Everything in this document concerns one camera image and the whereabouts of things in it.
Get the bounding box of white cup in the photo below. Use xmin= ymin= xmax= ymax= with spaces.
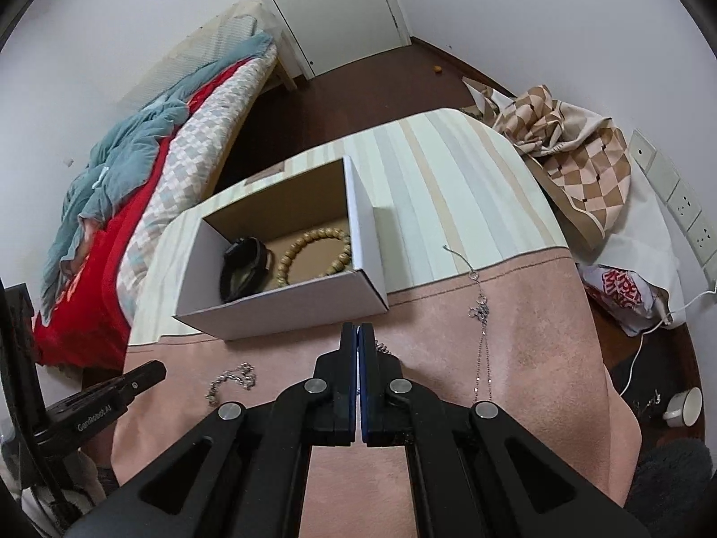
xmin=662 ymin=386 xmax=704 ymax=428

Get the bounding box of white wall socket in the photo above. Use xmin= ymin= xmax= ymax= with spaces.
xmin=686 ymin=216 xmax=717 ymax=265
xmin=666 ymin=179 xmax=703 ymax=232

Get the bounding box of white cardboard box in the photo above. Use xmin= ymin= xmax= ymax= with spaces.
xmin=175 ymin=155 xmax=389 ymax=342

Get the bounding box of silver chain bracelet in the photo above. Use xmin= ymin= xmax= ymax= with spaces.
xmin=206 ymin=363 xmax=257 ymax=407

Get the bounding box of wooden bead bracelet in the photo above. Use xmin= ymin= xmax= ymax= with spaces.
xmin=274 ymin=228 xmax=353 ymax=288

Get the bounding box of white cable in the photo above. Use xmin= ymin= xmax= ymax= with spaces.
xmin=613 ymin=287 xmax=717 ymax=397

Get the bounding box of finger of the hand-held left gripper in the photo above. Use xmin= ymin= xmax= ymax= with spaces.
xmin=83 ymin=361 xmax=168 ymax=405

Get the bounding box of white door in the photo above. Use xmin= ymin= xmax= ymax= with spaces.
xmin=235 ymin=0 xmax=412 ymax=79

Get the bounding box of dark fluffy rug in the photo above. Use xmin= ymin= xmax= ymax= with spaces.
xmin=623 ymin=438 xmax=713 ymax=538

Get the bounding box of long silver chain necklace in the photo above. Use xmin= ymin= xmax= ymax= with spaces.
xmin=442 ymin=243 xmax=495 ymax=404

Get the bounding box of white plastic bag red print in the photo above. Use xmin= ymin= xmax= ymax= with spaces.
xmin=579 ymin=262 xmax=673 ymax=338

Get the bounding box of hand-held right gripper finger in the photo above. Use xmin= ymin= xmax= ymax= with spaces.
xmin=64 ymin=323 xmax=358 ymax=538
xmin=358 ymin=323 xmax=651 ymax=538

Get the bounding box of striped pink tablecloth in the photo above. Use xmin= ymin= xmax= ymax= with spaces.
xmin=126 ymin=108 xmax=642 ymax=538

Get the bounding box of black bracelet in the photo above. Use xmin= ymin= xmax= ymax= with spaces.
xmin=220 ymin=237 xmax=275 ymax=302

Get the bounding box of teal blanket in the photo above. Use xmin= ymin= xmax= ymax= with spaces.
xmin=42 ymin=30 xmax=275 ymax=315

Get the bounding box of brown checkered cloth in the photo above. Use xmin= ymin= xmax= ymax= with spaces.
xmin=462 ymin=75 xmax=634 ymax=239

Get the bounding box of red blanket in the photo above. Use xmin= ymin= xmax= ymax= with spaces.
xmin=32 ymin=61 xmax=247 ymax=369

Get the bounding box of bed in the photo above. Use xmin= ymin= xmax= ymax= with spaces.
xmin=30 ymin=0 xmax=299 ymax=383

